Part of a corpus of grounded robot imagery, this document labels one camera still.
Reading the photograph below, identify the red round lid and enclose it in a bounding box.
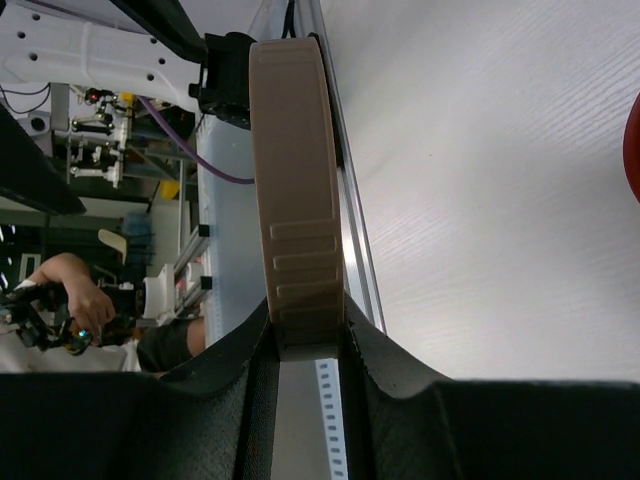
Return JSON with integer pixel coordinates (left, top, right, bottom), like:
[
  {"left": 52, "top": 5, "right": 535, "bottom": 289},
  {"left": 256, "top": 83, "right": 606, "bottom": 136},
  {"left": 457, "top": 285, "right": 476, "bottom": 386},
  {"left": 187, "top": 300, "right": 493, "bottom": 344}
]
[{"left": 622, "top": 95, "right": 640, "bottom": 202}]

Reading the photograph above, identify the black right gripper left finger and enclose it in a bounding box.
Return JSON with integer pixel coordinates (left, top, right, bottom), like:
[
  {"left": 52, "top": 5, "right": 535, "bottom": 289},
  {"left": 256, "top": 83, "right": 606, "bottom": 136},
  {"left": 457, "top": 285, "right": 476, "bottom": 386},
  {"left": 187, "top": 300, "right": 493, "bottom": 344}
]
[{"left": 1, "top": 304, "right": 273, "bottom": 479}]

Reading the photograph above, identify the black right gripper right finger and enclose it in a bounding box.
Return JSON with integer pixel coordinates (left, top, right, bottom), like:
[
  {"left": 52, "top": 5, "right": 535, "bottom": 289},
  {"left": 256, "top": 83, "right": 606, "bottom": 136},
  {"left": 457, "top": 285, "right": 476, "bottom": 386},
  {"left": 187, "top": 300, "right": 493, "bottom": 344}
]
[{"left": 339, "top": 300, "right": 639, "bottom": 479}]

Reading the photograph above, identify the taupe round lid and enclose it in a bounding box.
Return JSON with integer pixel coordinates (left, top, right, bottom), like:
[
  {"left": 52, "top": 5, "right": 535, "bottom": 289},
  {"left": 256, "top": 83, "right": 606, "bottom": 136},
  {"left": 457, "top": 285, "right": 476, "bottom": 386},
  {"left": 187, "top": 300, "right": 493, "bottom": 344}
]
[{"left": 249, "top": 37, "right": 345, "bottom": 361}]

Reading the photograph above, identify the person in background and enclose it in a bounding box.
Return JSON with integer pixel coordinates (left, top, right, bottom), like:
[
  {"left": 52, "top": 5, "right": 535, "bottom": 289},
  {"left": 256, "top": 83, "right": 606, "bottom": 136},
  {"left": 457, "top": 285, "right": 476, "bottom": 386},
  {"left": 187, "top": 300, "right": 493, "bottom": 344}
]
[{"left": 1, "top": 253, "right": 206, "bottom": 377}]

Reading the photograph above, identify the slotted cable duct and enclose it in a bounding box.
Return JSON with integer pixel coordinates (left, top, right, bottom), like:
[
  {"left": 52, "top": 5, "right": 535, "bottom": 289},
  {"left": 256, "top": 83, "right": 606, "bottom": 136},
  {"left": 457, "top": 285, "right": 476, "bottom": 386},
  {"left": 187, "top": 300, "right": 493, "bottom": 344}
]
[{"left": 315, "top": 359, "right": 349, "bottom": 480}]

